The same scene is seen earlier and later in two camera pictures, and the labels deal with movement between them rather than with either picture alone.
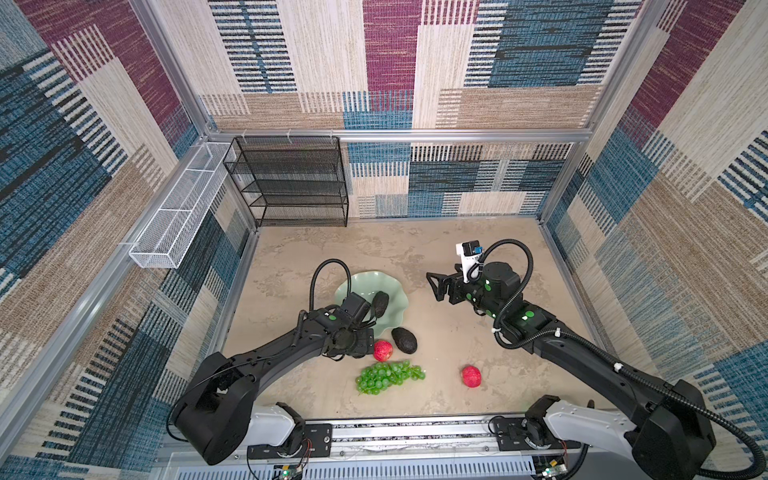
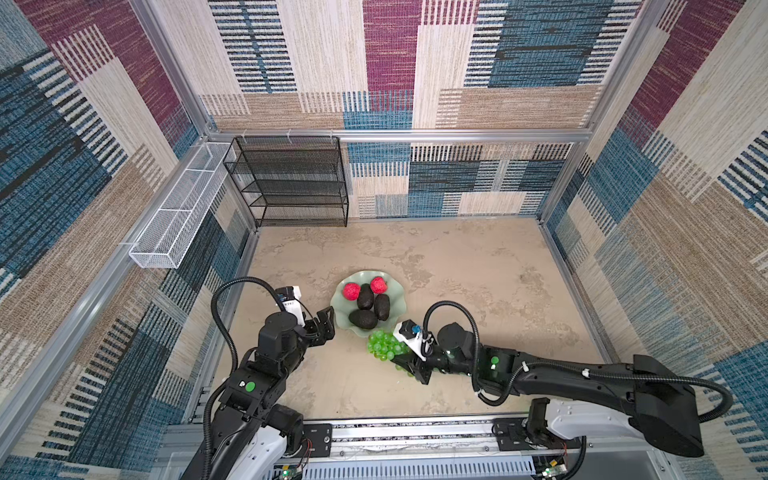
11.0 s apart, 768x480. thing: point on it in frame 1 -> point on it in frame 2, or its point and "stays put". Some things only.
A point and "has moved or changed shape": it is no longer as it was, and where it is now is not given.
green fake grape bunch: (379, 376) -> (386, 346)
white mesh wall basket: (161, 241) stays put
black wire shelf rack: (291, 181) stays put
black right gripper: (455, 283) -> (410, 361)
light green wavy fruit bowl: (368, 284) stays put
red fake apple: (382, 350) -> (351, 291)
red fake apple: (471, 376) has moved or changed shape
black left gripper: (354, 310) -> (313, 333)
